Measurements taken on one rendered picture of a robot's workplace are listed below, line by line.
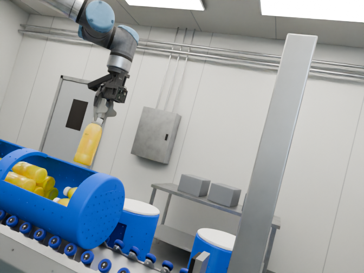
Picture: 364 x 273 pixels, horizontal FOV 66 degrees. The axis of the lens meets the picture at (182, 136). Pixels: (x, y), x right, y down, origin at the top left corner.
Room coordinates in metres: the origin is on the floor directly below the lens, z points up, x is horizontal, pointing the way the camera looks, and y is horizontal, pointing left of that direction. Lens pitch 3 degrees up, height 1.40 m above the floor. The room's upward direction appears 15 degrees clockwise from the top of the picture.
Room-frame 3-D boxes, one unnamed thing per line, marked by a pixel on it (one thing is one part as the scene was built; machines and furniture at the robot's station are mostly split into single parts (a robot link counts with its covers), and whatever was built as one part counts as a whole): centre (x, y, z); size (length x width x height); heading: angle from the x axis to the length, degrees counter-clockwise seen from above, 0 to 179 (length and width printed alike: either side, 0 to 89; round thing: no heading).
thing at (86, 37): (1.03, 0.41, 1.75); 0.12 x 0.12 x 0.09; 24
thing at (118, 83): (1.08, 0.30, 1.58); 0.09 x 0.08 x 0.12; 69
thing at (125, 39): (1.09, 0.31, 1.75); 0.10 x 0.09 x 0.12; 114
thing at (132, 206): (1.62, 0.15, 1.03); 0.28 x 0.28 x 0.01
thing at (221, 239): (1.42, -0.34, 1.03); 0.28 x 0.28 x 0.01
